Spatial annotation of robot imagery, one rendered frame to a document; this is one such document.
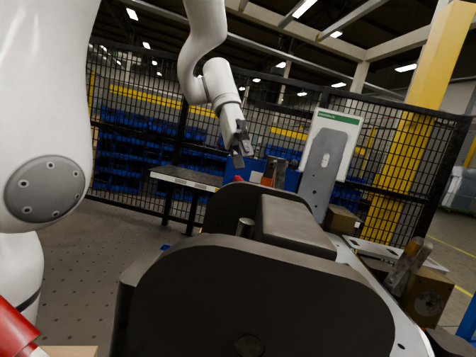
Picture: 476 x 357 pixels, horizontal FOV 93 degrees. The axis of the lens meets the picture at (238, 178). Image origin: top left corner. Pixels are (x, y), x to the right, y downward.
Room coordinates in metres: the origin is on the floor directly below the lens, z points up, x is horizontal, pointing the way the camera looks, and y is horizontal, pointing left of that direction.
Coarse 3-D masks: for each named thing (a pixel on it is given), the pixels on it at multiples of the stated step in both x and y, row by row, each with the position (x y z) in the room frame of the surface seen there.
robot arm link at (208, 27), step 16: (192, 0) 0.52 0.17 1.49; (208, 0) 0.52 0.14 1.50; (192, 16) 0.54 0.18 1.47; (208, 16) 0.54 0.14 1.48; (224, 16) 0.57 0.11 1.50; (192, 32) 0.58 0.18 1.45; (208, 32) 0.56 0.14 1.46; (224, 32) 0.58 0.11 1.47; (192, 48) 0.58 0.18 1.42; (208, 48) 0.59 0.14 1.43; (192, 64) 0.60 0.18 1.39; (192, 80) 0.64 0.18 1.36; (192, 96) 0.66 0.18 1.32
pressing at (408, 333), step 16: (336, 240) 0.67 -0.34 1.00; (336, 256) 0.55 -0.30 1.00; (352, 256) 0.57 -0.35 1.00; (368, 272) 0.50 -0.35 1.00; (384, 288) 0.45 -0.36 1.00; (400, 320) 0.35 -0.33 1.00; (400, 336) 0.31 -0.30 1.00; (416, 336) 0.32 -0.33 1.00; (400, 352) 0.28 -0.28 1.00; (416, 352) 0.29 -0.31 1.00; (432, 352) 0.30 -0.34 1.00
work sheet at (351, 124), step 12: (324, 108) 1.08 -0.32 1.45; (312, 120) 1.08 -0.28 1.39; (324, 120) 1.08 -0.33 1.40; (336, 120) 1.08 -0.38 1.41; (348, 120) 1.08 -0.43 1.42; (360, 120) 1.07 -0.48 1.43; (312, 132) 1.08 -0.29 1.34; (348, 132) 1.07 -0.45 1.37; (348, 144) 1.07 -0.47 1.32; (324, 156) 1.08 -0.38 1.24; (348, 156) 1.07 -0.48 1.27; (300, 168) 1.08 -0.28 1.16; (336, 180) 1.07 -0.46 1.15
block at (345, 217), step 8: (328, 208) 0.84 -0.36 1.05; (328, 216) 0.82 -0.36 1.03; (336, 216) 0.77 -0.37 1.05; (344, 216) 0.77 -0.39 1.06; (352, 216) 0.78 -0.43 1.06; (328, 224) 0.79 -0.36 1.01; (336, 224) 0.77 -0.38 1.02; (344, 224) 0.77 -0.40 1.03; (352, 224) 0.77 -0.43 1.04; (336, 232) 0.77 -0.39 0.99; (344, 232) 0.77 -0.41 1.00; (344, 240) 0.77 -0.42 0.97
